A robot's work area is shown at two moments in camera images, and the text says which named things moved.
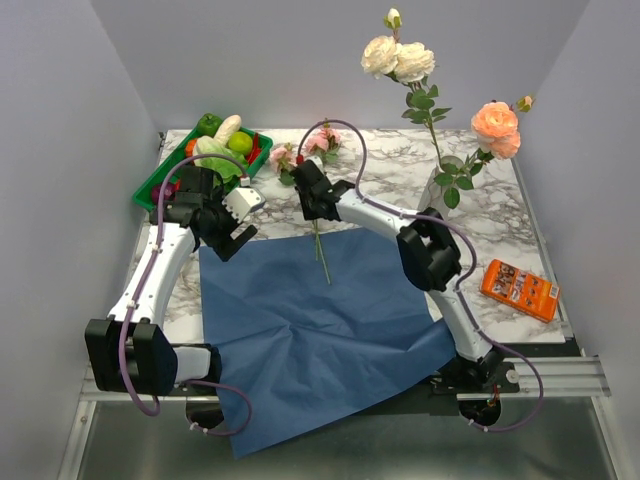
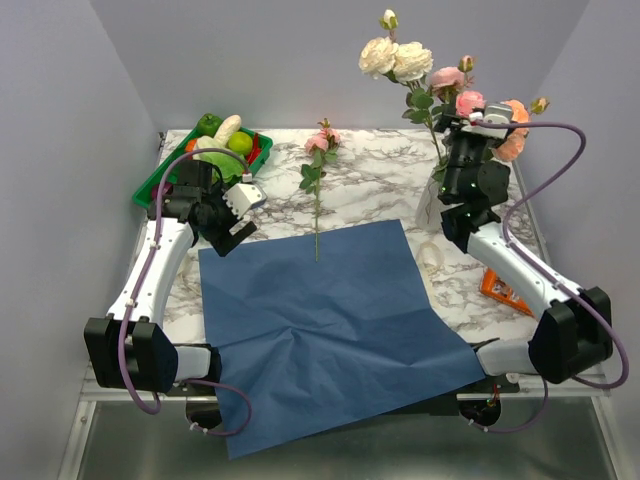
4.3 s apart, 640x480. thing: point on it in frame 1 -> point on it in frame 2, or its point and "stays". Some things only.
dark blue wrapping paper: [317, 329] stays
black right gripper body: [307, 211] -> [466, 148]
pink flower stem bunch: [283, 158] -> [448, 79]
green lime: [240, 142] stays
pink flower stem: [326, 144] stays
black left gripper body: [221, 225] stays
